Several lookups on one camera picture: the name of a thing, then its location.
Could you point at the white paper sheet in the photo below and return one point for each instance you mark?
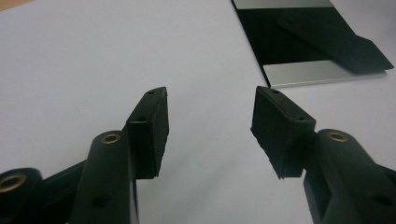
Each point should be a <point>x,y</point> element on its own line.
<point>77,62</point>

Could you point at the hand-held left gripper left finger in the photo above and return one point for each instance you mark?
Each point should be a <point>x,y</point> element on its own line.
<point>146,140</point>

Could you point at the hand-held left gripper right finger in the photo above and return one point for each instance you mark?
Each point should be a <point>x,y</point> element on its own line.
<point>280,137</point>

